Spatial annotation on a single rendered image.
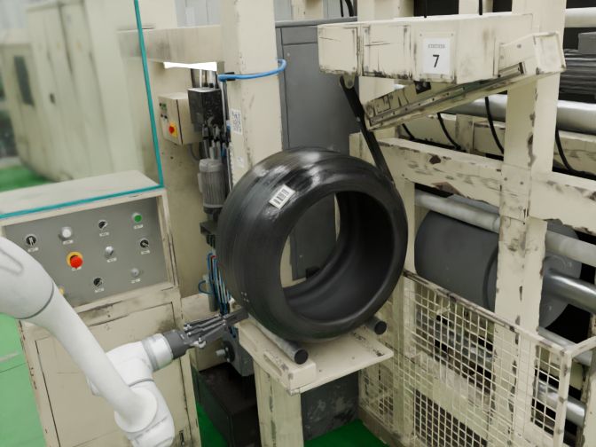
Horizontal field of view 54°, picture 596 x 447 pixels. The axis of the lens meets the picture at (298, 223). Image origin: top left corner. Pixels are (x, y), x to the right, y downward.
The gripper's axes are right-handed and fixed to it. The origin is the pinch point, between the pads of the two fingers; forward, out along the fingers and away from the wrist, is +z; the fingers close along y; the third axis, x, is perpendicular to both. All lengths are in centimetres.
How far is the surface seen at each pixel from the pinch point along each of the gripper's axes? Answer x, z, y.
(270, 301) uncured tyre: -6.8, 6.7, -11.1
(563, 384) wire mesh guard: 20, 58, -60
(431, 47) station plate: -63, 54, -28
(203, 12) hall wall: -54, 383, 959
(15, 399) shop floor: 93, -75, 169
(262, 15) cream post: -75, 39, 26
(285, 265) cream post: 5.1, 29.5, 26.1
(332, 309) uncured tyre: 15.5, 33.6, 5.9
